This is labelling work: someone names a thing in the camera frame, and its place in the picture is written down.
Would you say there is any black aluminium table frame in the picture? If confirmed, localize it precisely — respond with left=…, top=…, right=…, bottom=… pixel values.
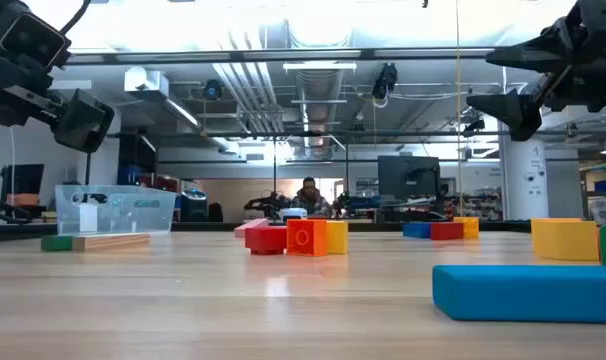
left=0, top=219, right=606, bottom=243

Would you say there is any dark shelf unit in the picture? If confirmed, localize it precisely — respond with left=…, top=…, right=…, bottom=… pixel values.
left=116, top=131, right=158, bottom=187

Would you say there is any black ceiling-hung device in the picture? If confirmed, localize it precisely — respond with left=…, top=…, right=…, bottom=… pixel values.
left=461, top=115, right=487, bottom=137

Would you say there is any pink long wooden block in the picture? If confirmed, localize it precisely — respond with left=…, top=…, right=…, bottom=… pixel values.
left=233, top=217, right=270, bottom=239

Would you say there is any red toy brick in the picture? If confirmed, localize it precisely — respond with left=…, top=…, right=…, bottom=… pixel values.
left=243, top=225, right=288, bottom=257

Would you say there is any large yellow wooden block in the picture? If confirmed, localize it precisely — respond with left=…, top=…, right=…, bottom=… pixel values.
left=530, top=217, right=601, bottom=262

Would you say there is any clear plastic bin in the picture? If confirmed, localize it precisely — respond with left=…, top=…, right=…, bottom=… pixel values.
left=54, top=184, right=178, bottom=237

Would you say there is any black screen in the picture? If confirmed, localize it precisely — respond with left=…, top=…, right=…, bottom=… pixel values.
left=0, top=163, right=46, bottom=197

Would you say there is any red wooden block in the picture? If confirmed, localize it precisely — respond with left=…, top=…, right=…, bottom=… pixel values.
left=429, top=221, right=465, bottom=242

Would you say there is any dark computer monitor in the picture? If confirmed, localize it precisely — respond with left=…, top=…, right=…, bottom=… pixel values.
left=376, top=154, right=442, bottom=202

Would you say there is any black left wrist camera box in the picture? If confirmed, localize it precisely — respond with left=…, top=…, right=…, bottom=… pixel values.
left=0, top=12, right=73, bottom=71

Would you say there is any black cylindrical appliance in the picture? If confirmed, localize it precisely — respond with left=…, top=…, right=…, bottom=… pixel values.
left=179, top=188, right=210, bottom=223

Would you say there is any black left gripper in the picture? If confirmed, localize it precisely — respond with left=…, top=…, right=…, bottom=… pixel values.
left=0, top=47, right=116, bottom=154

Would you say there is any natural wood long block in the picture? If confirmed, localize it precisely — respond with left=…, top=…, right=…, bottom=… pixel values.
left=71, top=232, right=152, bottom=253

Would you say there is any white ceiling air unit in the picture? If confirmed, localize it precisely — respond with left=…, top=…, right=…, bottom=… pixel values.
left=123, top=66, right=171, bottom=94

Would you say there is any white box device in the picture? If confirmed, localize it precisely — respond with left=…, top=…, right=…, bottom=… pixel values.
left=278, top=207, right=309, bottom=224

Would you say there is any white ceiling light bar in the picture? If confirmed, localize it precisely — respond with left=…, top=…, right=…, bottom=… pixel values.
left=282, top=61, right=358, bottom=72

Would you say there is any orange toy brick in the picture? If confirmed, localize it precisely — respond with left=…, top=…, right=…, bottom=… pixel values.
left=285, top=218, right=329, bottom=258

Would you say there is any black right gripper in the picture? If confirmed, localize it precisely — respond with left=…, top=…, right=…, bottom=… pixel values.
left=465, top=0, right=606, bottom=143

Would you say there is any black drooping cable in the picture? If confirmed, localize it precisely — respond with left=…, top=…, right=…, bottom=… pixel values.
left=0, top=196, right=35, bottom=225

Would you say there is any black blue cord reel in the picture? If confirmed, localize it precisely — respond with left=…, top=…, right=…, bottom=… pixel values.
left=202, top=78, right=225, bottom=103

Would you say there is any silver ventilation duct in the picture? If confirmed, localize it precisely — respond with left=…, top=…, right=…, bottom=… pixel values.
left=294, top=68, right=345, bottom=151

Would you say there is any parts storage shelf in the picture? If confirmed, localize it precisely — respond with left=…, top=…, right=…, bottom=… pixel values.
left=441, top=188, right=503, bottom=222

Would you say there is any yellow toy brick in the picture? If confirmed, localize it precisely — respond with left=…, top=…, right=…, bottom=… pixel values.
left=452, top=216, right=481, bottom=240
left=325, top=220, right=350, bottom=255

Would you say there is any orange box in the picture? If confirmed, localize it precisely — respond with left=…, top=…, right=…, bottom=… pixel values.
left=5, top=193, right=41, bottom=208

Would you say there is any person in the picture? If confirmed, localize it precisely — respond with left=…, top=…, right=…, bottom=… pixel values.
left=288, top=176, right=334, bottom=218

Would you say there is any long blue wooden block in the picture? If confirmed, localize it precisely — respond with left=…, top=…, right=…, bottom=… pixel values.
left=431, top=264, right=606, bottom=325

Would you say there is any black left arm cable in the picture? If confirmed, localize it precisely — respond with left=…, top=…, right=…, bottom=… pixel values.
left=58, top=0, right=93, bottom=37

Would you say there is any black background rig frame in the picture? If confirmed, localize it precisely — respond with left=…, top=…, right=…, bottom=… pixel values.
left=107, top=129, right=514, bottom=224

